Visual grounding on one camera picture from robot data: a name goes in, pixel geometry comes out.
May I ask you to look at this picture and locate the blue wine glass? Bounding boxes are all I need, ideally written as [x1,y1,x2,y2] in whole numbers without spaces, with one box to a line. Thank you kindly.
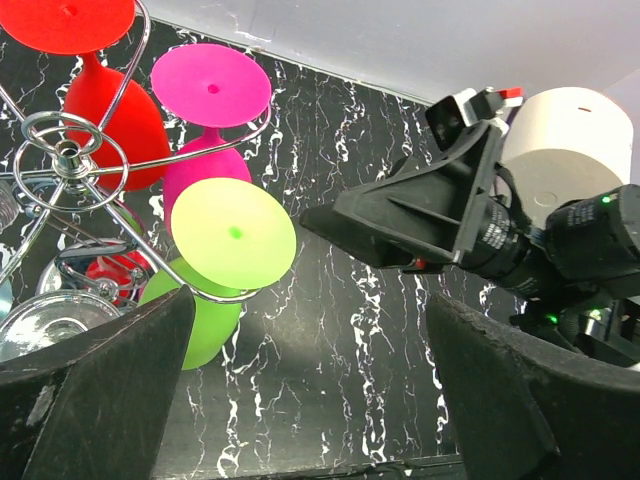
[0,280,14,324]

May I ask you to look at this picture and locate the white cylindrical container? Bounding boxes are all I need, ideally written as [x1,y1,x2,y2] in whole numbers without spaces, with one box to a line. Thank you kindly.
[501,87,634,229]

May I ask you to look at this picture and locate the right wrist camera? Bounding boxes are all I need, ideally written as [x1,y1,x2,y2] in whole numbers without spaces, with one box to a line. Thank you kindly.
[425,87,525,151]

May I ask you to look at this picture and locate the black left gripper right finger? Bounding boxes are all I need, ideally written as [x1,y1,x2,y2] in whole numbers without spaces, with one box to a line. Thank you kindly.
[426,294,639,479]

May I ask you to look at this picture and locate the clear wine glass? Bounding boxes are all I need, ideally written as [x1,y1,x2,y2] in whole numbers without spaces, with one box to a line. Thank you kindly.
[0,179,124,364]

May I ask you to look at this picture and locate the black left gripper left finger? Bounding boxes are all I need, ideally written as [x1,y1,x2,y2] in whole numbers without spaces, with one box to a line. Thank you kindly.
[1,287,195,479]

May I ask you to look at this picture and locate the chrome wine glass rack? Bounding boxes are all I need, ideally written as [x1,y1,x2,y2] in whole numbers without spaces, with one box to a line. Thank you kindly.
[1,1,272,304]

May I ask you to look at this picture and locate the magenta wine glass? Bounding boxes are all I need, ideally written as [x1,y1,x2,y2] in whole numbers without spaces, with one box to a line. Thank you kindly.
[151,44,272,227]

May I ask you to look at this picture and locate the green wine glass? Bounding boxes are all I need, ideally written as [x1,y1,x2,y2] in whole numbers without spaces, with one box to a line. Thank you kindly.
[140,177,297,370]

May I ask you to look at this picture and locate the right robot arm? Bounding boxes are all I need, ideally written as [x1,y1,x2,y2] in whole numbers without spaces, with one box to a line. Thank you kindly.
[300,121,639,369]

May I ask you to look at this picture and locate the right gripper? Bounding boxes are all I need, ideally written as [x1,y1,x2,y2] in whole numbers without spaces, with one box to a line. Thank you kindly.
[299,122,533,296]

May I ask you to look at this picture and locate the red wine glass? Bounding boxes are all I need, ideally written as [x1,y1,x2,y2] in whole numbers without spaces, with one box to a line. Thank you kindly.
[1,0,170,166]

